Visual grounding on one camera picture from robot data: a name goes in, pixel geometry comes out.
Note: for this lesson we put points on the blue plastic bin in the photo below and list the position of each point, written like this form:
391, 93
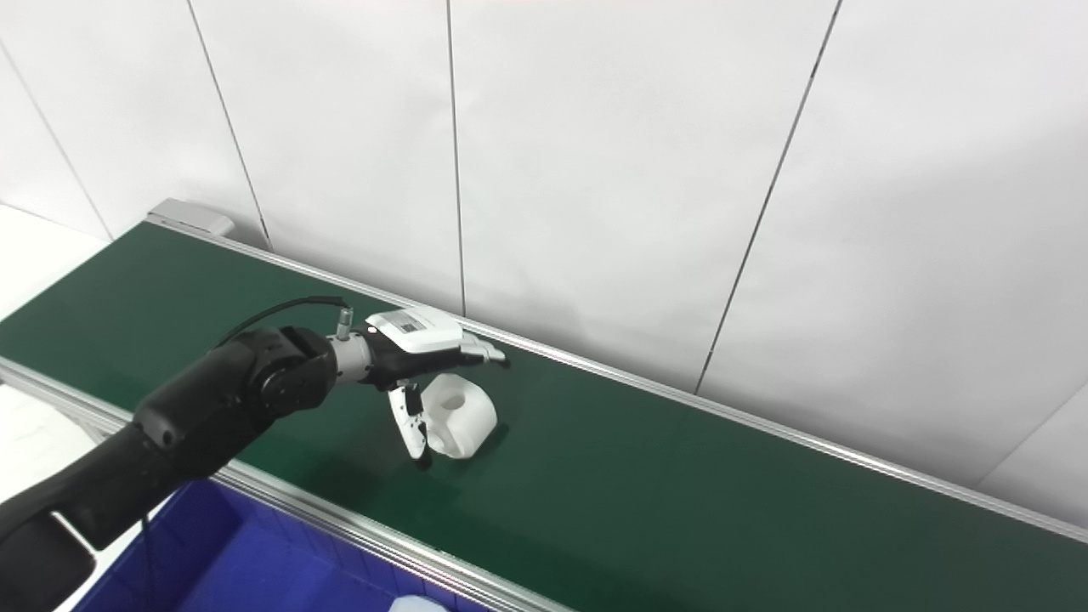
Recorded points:
255, 561

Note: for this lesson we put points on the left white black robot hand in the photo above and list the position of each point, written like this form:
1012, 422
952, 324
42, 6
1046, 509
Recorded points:
416, 336

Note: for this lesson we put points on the grey conveyor end cap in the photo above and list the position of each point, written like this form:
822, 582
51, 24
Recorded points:
191, 217

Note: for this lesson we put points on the white cylindrical plastic part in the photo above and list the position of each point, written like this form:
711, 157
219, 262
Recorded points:
418, 604
463, 421

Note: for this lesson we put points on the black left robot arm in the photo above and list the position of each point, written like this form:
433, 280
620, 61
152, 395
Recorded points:
204, 416

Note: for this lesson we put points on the green conveyor belt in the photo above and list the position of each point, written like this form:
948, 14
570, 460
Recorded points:
680, 484
357, 523

